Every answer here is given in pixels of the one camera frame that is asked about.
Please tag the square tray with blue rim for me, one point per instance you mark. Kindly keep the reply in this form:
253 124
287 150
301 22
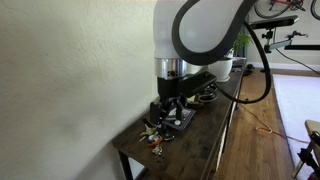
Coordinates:
186 121

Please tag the white plant pot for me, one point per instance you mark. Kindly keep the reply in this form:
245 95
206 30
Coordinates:
221 70

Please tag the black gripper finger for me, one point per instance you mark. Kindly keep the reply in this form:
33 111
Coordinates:
180 111
154 113

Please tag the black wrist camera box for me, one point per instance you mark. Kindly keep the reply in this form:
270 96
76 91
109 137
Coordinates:
200 81

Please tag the light wood stand base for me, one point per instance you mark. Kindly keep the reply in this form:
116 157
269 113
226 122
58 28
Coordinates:
313 126

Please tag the pale yellow paper sheet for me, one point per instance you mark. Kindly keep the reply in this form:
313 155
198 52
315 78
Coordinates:
190 100

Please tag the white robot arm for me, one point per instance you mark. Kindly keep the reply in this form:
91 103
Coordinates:
206 26

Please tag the dark framed glasses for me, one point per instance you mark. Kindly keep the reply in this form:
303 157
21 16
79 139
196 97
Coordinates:
206 96

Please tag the black bar clamps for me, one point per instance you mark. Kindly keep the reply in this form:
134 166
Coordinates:
313 146

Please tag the small silver key bunch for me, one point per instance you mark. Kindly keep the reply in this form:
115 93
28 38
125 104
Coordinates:
157 150

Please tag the red bicycle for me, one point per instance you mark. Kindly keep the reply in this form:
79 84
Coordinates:
280 2

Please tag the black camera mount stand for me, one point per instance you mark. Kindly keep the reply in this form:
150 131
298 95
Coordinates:
278 45

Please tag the green houseplant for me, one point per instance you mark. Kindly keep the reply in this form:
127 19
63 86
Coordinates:
241 41

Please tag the key bunch with car fob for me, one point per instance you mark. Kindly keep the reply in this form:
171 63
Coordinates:
166 135

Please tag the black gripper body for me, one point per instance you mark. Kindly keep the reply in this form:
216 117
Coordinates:
170 88

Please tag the white rug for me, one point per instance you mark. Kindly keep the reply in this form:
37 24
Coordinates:
300 100

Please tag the black stereo camera bar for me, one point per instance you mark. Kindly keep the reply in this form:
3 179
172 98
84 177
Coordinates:
273 22

